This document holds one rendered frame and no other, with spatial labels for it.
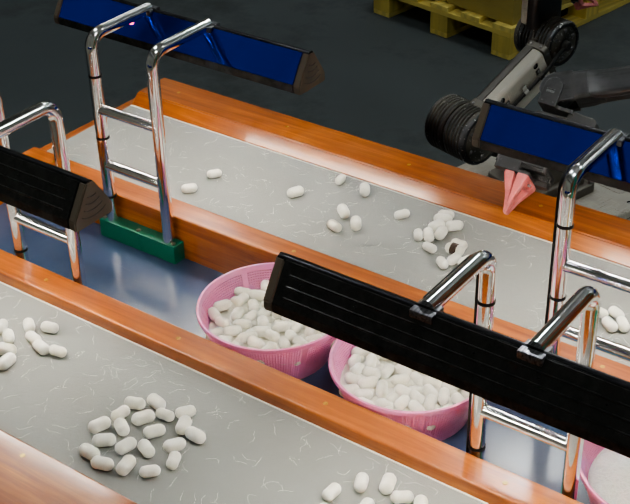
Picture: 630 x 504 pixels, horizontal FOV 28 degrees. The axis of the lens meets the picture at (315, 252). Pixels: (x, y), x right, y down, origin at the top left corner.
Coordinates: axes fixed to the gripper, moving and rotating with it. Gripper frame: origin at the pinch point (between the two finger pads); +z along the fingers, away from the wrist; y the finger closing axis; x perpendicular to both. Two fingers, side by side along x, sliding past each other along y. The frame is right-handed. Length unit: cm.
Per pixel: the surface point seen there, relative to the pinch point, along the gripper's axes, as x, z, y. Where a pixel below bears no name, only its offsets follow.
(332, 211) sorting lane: -0.1, 11.1, -33.9
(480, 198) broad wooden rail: 9.1, -3.1, -10.0
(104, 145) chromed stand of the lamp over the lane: -27, 19, -71
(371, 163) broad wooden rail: 9.2, -3.4, -35.7
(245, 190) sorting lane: -2, 13, -54
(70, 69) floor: 143, -42, -252
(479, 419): -39, 42, 26
